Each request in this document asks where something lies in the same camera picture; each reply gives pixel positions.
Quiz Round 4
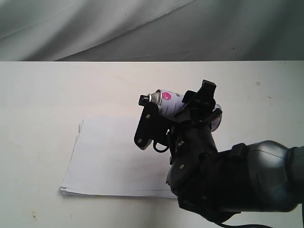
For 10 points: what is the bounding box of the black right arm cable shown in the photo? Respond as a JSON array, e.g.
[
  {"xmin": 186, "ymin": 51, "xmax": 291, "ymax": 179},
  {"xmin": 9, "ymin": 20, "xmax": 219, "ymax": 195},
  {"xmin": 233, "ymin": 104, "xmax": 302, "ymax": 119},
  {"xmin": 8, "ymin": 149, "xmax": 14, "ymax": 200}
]
[{"xmin": 213, "ymin": 219, "xmax": 276, "ymax": 228}]

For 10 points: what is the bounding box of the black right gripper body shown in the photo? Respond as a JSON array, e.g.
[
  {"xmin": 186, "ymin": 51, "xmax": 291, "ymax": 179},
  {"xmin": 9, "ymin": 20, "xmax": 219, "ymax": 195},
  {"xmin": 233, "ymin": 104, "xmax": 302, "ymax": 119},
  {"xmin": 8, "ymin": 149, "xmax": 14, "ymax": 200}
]
[{"xmin": 169, "ymin": 104, "xmax": 218, "ymax": 166}]

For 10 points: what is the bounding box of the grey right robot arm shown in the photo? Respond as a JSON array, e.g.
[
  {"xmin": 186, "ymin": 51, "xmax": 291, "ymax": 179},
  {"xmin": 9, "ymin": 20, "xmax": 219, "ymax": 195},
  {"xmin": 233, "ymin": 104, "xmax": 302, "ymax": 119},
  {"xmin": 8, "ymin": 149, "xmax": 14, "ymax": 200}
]
[{"xmin": 166, "ymin": 80, "xmax": 304, "ymax": 226}]

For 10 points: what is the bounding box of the white paper stack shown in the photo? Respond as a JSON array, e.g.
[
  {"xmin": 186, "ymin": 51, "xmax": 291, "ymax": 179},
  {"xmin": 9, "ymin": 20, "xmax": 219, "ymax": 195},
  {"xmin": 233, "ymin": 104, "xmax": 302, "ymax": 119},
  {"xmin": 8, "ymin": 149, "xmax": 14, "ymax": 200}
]
[{"xmin": 60, "ymin": 116, "xmax": 175, "ymax": 198}]

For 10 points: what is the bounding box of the white spray paint can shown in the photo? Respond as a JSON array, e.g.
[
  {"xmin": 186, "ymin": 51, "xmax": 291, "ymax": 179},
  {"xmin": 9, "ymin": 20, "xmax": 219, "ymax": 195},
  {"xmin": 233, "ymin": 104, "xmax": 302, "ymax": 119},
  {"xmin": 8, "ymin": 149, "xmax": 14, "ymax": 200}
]
[{"xmin": 138, "ymin": 90, "xmax": 222, "ymax": 132}]

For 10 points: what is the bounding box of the white backdrop cloth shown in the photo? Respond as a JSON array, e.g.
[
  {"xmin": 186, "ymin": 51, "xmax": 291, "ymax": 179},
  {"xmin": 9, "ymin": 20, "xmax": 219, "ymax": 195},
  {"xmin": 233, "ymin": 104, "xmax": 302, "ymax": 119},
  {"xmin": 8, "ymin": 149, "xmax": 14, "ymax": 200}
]
[{"xmin": 0, "ymin": 0, "xmax": 304, "ymax": 61}]

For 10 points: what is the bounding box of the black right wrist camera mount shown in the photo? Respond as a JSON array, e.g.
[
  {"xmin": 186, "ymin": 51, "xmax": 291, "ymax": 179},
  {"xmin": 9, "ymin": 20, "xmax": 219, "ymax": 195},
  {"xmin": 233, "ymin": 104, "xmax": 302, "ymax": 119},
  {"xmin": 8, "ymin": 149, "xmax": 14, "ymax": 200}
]
[{"xmin": 134, "ymin": 102, "xmax": 171, "ymax": 153}]

